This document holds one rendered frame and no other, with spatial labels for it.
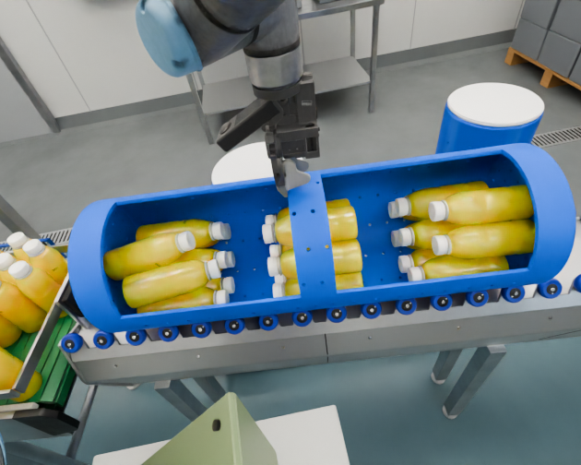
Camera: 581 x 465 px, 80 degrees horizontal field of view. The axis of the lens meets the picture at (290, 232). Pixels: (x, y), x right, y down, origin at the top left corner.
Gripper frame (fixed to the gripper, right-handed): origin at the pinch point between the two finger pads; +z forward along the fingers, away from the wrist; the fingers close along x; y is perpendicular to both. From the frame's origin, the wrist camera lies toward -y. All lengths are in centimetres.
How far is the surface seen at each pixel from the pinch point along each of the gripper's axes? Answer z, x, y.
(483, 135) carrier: 23, 43, 61
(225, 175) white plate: 19.9, 34.5, -18.2
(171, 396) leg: 68, -10, -44
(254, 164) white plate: 19.9, 38.1, -9.7
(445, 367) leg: 106, 4, 53
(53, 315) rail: 27, -3, -59
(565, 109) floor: 123, 206, 226
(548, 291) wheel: 27, -11, 52
